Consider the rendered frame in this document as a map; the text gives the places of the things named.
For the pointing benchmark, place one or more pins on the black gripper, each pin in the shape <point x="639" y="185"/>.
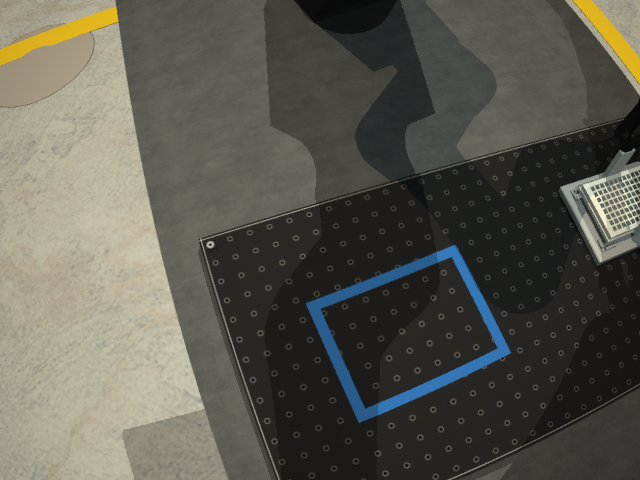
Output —
<point x="627" y="143"/>

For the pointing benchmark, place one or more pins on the blue tape outline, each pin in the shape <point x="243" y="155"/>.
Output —
<point x="363" y="414"/>

